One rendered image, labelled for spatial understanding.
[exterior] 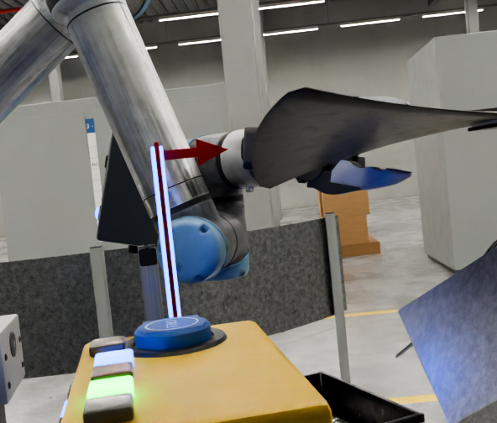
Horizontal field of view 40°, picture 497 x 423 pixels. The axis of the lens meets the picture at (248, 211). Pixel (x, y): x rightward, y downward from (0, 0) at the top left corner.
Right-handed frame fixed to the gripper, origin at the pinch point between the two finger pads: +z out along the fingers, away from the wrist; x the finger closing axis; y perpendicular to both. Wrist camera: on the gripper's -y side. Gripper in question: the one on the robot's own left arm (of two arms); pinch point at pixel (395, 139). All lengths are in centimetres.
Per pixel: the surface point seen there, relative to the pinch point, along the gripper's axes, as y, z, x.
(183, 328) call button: -39.0, 11.4, 13.6
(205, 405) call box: -44, 19, 15
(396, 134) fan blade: -3.2, 2.1, 0.0
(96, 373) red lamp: -45.1, 12.8, 14.6
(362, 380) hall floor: 247, -176, 93
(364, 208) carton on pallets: 664, -455, -8
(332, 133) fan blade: -11.0, 0.1, 0.2
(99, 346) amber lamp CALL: -42.0, 8.4, 14.4
